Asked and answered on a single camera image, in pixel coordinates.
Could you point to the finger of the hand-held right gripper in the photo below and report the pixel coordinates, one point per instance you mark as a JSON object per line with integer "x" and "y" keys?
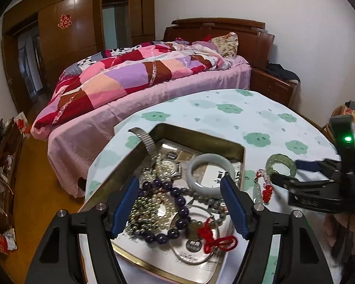
{"x": 307, "y": 165}
{"x": 313, "y": 196}

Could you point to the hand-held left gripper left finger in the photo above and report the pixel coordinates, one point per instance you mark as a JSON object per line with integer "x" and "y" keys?
{"x": 125, "y": 204}

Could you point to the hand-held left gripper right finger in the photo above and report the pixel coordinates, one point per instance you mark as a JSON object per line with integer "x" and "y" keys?
{"x": 233, "y": 204}

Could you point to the green jade bangle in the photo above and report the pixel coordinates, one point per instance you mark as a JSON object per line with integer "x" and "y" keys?
{"x": 279, "y": 157}

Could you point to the pale jade bangle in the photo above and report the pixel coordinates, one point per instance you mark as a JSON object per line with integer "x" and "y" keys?
{"x": 207, "y": 191}

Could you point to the gold metal tin box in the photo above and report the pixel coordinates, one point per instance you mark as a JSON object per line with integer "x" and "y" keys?
{"x": 195, "y": 137}

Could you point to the red bead jade pendant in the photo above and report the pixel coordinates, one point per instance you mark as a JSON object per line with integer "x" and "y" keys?
{"x": 266, "y": 193}

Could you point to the red knot coin pendant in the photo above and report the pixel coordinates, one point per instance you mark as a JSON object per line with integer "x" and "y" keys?
{"x": 205, "y": 231}

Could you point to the metal band wristwatch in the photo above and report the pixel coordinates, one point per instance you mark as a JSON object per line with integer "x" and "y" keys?
{"x": 145, "y": 139}

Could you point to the thin silver bangle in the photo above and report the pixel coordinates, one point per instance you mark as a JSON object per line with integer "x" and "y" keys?
{"x": 195, "y": 264}

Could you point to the wooden bed with pink sheet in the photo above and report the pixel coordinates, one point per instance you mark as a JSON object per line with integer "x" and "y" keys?
{"x": 106, "y": 130}

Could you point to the wooden nightstand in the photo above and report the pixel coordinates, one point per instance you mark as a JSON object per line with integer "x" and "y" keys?
{"x": 272, "y": 87}

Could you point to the dark clothes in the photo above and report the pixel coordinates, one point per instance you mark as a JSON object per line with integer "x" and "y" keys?
{"x": 284, "y": 72}

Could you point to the cluttered cardboard box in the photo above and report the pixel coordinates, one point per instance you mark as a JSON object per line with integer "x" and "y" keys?
{"x": 1, "y": 183}

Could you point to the patchwork quilt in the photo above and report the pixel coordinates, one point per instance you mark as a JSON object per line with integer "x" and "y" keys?
{"x": 121, "y": 77}

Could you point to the red white paper bag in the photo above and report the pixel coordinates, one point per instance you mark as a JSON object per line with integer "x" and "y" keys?
{"x": 23, "y": 123}

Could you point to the floral pillow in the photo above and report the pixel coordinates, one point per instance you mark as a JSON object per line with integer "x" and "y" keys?
{"x": 226, "y": 43}

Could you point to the white pink floral blanket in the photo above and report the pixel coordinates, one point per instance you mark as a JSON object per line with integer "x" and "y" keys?
{"x": 207, "y": 56}

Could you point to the brown wooden wardrobe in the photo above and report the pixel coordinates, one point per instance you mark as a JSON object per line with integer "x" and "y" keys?
{"x": 71, "y": 50}

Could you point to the red paper decoration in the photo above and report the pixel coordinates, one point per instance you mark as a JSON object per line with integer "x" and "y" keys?
{"x": 64, "y": 21}

